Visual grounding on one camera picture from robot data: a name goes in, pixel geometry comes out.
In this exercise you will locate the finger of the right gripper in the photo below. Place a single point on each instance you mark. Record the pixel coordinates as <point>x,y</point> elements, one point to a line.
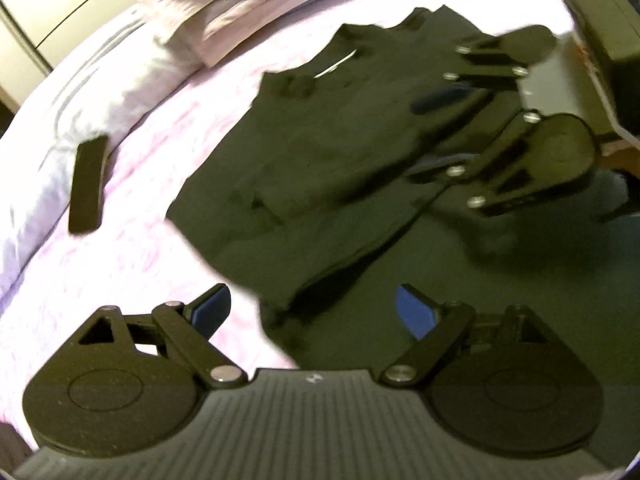
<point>535,159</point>
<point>494,64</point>

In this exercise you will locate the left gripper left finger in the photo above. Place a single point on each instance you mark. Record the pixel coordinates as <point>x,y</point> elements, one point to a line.
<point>125,382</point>

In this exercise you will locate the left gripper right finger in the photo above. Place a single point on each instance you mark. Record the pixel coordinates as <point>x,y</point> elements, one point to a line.
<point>503,382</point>

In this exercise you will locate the black garment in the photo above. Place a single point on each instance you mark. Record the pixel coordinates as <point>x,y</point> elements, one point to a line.
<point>315,202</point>

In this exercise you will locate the cardboard box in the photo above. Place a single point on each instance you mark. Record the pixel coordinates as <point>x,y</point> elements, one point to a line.
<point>608,34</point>

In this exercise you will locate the pink floral bed blanket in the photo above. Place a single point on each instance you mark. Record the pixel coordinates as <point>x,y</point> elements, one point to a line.
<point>136,259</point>

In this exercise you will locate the black remote control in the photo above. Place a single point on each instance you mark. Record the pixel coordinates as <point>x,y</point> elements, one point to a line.
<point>86,194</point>

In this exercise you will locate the light grey striped pillow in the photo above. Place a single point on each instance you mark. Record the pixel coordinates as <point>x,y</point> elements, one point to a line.
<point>104,86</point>

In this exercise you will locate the white wardrobe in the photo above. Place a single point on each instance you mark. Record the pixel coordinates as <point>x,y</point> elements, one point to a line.
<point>37,35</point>

